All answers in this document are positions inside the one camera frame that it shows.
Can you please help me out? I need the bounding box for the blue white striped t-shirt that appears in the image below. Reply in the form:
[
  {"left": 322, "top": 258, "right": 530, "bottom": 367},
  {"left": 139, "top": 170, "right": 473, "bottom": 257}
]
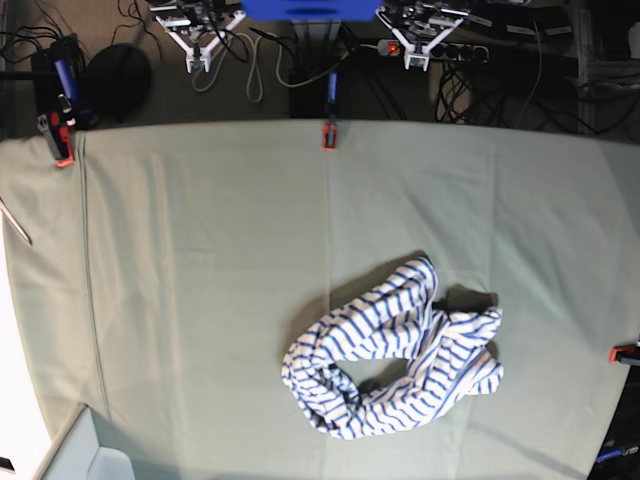
[{"left": 281, "top": 257, "right": 504, "bottom": 440}]

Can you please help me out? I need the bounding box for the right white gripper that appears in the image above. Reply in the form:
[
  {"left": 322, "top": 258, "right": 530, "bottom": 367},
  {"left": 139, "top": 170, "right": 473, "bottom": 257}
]
[{"left": 149, "top": 0, "right": 246, "bottom": 73}]

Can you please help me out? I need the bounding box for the red black clamp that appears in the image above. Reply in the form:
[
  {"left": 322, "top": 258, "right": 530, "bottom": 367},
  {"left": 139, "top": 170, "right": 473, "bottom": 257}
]
[
  {"left": 322, "top": 71, "right": 338, "bottom": 151},
  {"left": 609, "top": 342, "right": 640, "bottom": 367},
  {"left": 31, "top": 52, "right": 77, "bottom": 169}
]

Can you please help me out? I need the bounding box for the red black centre clamp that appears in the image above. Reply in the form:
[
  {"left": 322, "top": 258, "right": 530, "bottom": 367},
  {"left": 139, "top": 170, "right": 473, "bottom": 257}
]
[{"left": 322, "top": 71, "right": 338, "bottom": 151}]

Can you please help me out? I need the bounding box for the blue box overhead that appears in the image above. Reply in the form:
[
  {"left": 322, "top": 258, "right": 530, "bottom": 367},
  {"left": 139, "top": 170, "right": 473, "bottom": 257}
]
[{"left": 241, "top": 0, "right": 383, "bottom": 21}]

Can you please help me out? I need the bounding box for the red black left clamp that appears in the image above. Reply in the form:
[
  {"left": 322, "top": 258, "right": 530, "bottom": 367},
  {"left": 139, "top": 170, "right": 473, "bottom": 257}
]
[{"left": 31, "top": 52, "right": 77, "bottom": 169}]

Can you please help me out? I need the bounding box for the black round disc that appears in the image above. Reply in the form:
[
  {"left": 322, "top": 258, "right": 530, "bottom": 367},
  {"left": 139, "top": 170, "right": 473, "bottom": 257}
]
[{"left": 85, "top": 43, "right": 153, "bottom": 122}]

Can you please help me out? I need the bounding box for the white looped cable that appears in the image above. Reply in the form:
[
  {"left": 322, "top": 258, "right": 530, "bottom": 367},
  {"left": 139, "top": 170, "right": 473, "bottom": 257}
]
[{"left": 192, "top": 30, "right": 266, "bottom": 103}]

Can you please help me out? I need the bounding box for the red black right clamp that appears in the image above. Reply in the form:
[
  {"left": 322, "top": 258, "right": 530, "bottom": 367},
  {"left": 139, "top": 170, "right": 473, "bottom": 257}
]
[{"left": 609, "top": 342, "right": 640, "bottom": 367}]

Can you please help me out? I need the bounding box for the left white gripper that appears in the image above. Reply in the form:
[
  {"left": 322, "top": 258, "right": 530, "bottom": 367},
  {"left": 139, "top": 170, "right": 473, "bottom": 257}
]
[{"left": 376, "top": 0, "right": 470, "bottom": 69}]

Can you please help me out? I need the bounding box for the metal strip on cloth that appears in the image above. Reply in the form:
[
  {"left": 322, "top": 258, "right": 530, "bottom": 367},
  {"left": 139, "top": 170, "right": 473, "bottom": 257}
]
[{"left": 0, "top": 199, "right": 33, "bottom": 247}]

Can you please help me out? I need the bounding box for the black power strip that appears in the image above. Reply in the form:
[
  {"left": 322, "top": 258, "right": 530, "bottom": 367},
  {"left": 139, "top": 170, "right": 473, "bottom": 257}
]
[{"left": 375, "top": 39, "right": 490, "bottom": 64}]

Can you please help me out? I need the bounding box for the green table cloth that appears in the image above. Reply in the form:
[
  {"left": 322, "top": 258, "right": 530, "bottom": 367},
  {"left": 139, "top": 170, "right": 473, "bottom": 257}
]
[{"left": 1, "top": 121, "right": 639, "bottom": 479}]

